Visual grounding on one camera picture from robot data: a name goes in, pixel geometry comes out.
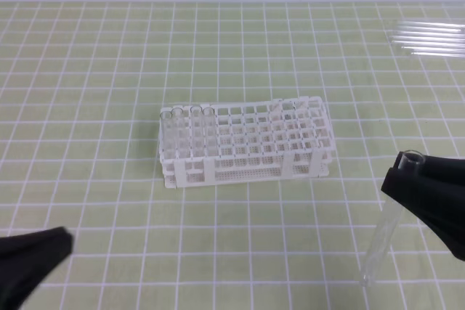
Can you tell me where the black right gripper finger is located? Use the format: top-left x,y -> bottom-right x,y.
397,150 -> 464,194
381,168 -> 464,261

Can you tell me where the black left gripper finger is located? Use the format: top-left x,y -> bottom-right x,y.
1,227 -> 74,309

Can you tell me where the clear glass test tube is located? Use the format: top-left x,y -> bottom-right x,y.
360,150 -> 425,287
203,107 -> 217,156
392,36 -> 464,46
397,21 -> 464,33
171,107 -> 189,158
411,49 -> 464,58
190,105 -> 204,157
160,110 -> 176,159
392,30 -> 464,40
401,41 -> 464,54

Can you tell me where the white plastic test tube rack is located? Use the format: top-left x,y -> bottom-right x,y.
158,97 -> 336,188

